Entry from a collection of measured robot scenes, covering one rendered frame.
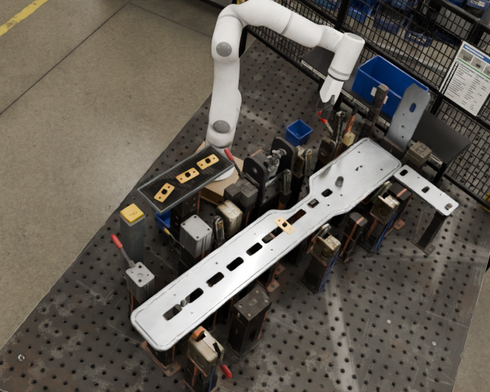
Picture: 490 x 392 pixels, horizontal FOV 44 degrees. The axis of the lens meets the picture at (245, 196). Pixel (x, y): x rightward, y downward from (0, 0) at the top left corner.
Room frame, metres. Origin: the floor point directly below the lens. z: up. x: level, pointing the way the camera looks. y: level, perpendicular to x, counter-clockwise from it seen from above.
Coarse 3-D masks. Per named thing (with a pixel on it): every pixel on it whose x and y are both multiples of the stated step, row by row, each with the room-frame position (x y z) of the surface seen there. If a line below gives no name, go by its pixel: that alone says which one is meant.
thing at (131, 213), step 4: (132, 204) 1.27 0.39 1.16; (124, 208) 1.24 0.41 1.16; (128, 208) 1.25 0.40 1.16; (132, 208) 1.25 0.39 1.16; (136, 208) 1.25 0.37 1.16; (124, 212) 1.23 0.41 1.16; (128, 212) 1.23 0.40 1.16; (132, 212) 1.23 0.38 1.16; (136, 212) 1.24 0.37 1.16; (140, 212) 1.24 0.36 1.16; (124, 216) 1.21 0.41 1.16; (128, 216) 1.21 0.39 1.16; (132, 216) 1.22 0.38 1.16; (136, 216) 1.22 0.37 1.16; (140, 216) 1.23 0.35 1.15; (128, 220) 1.20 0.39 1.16; (132, 220) 1.20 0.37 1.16
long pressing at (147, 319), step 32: (352, 160) 1.85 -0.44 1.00; (384, 160) 1.88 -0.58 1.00; (320, 192) 1.63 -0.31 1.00; (352, 192) 1.66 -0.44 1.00; (256, 224) 1.40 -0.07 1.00; (320, 224) 1.47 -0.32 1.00; (224, 256) 1.23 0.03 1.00; (256, 256) 1.26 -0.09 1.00; (192, 288) 1.07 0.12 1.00; (224, 288) 1.10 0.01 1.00; (160, 320) 0.92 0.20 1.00; (192, 320) 0.94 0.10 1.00
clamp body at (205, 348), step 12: (204, 336) 0.88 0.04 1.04; (192, 348) 0.83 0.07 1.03; (204, 348) 0.83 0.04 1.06; (216, 348) 0.85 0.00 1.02; (192, 360) 0.83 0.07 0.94; (204, 360) 0.79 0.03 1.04; (192, 372) 0.83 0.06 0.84; (204, 372) 0.79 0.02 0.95; (192, 384) 0.82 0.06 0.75; (204, 384) 0.79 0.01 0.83
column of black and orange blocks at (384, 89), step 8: (384, 88) 2.13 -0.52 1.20; (376, 96) 2.13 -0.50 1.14; (384, 96) 2.12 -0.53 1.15; (376, 104) 2.12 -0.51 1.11; (368, 112) 2.14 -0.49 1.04; (376, 112) 2.11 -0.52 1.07; (368, 120) 2.13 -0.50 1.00; (368, 128) 2.11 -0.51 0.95; (360, 136) 2.13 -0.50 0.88; (368, 136) 2.13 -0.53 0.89
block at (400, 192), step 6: (390, 186) 1.76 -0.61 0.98; (396, 186) 1.76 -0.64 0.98; (390, 192) 1.73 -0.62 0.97; (396, 192) 1.73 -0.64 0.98; (402, 192) 1.73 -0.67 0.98; (408, 192) 1.74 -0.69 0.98; (396, 198) 1.71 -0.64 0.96; (402, 198) 1.70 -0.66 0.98; (408, 198) 1.73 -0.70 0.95; (402, 204) 1.70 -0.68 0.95; (396, 216) 1.74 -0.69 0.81; (384, 228) 1.70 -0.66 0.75; (390, 228) 1.73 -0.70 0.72
